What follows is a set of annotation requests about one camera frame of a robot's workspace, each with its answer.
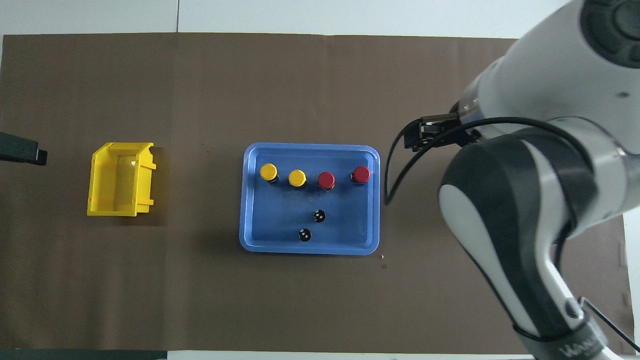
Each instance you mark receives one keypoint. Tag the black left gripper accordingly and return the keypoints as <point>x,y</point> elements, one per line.
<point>17,147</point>

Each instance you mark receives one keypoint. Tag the yellow plastic storage bin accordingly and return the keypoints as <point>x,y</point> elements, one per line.
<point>112,185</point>

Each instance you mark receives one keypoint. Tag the red push button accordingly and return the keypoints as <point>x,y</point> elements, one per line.
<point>361,173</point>
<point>326,179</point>

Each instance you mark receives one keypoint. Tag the blue plastic tray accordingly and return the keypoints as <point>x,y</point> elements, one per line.
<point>280,220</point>

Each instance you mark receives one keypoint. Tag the brown paper table mat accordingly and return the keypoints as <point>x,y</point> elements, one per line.
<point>200,100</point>

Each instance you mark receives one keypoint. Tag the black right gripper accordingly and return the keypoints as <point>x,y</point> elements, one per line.
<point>430,129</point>

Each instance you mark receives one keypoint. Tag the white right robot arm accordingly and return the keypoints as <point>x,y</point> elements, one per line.
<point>540,200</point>

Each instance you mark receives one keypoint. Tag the small black round cap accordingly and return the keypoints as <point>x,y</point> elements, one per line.
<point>304,234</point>
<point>319,216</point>

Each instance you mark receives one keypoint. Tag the yellow push button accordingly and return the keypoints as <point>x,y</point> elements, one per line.
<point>297,178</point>
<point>268,171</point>

